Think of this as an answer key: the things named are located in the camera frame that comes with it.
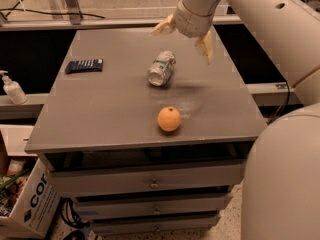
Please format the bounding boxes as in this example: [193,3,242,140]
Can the metal railing frame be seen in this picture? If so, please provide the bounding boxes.
[0,0,241,32]

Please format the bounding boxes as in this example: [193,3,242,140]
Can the white cardboard box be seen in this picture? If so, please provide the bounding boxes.
[0,160,60,239]

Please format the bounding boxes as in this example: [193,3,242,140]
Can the black cables under cabinet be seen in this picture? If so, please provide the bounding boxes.
[59,197,93,240]

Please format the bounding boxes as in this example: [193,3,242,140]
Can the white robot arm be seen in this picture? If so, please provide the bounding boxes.
[153,0,320,240]

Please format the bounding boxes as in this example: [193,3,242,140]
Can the white pump bottle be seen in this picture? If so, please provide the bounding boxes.
[0,70,27,105]

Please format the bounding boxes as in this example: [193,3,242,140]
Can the black cable on floor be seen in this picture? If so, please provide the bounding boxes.
[0,0,106,20]

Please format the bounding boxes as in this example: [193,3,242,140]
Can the orange fruit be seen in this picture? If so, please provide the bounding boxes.
[157,106,181,132]

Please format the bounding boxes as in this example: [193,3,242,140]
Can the blue snack packet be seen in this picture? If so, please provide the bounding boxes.
[65,59,103,74]

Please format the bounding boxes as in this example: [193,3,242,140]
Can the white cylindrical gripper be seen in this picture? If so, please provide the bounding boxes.
[151,0,213,64]

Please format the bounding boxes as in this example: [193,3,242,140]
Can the white 7up can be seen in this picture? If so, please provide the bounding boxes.
[147,50,176,87]

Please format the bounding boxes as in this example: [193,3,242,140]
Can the grey drawer cabinet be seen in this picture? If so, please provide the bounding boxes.
[26,28,266,235]

